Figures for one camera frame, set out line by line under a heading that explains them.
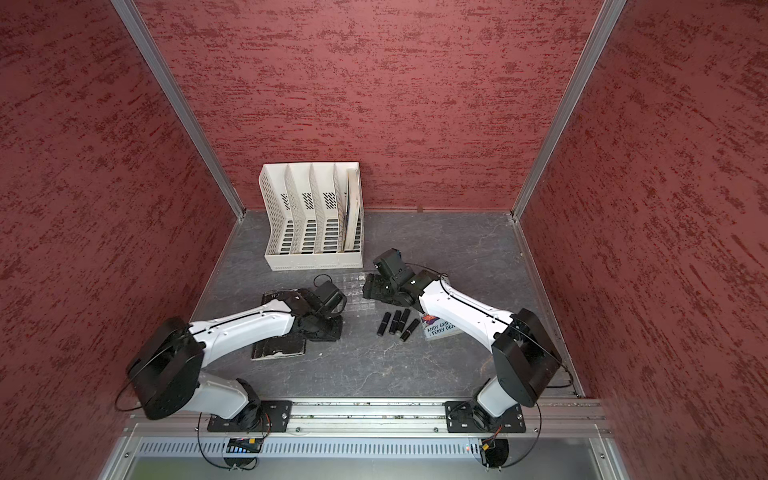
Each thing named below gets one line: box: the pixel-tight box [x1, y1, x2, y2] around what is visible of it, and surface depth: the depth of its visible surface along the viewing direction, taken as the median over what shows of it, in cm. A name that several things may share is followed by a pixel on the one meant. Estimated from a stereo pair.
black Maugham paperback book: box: [251, 330, 306, 361], surface depth 85 cm
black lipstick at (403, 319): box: [398, 308, 411, 333], surface depth 92 cm
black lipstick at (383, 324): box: [376, 312, 392, 337], surface depth 91 cm
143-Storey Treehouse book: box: [421, 313, 464, 341], surface depth 89 cm
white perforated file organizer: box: [258, 161, 364, 271], surface depth 105 cm
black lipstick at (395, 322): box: [389, 310, 402, 335], surface depth 91 cm
